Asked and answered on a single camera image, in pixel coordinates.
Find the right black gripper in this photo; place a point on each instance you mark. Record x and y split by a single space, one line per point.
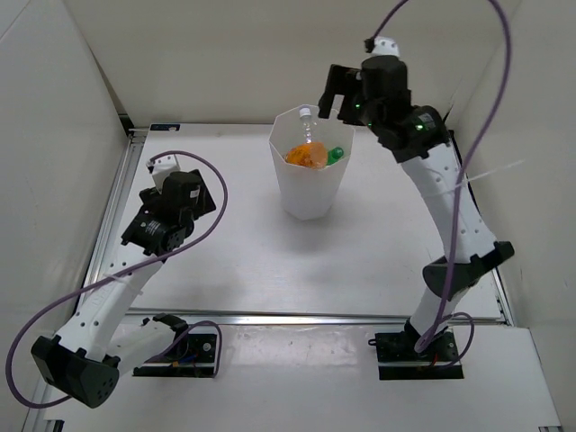
343 82

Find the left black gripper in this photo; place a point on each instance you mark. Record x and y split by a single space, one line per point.
203 202

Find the clear unlabeled plastic bottle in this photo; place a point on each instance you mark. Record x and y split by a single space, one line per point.
307 124

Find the green plastic soda bottle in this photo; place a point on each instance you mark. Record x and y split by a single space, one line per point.
334 155

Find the orange juice bottle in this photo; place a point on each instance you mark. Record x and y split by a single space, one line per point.
311 155

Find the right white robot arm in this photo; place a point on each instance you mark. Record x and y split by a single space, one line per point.
376 95

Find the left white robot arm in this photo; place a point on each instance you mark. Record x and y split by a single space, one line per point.
84 359

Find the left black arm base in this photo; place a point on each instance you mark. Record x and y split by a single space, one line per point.
197 355

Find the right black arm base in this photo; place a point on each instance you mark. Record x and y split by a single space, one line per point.
397 361

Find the white octagonal plastic bin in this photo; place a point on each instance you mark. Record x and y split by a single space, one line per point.
307 193

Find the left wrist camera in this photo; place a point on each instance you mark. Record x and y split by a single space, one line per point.
161 168

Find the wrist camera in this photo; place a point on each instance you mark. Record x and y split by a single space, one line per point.
161 168
381 46

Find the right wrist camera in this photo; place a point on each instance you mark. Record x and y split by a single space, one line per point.
381 46

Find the aluminium rail front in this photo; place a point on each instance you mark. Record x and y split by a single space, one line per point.
252 318

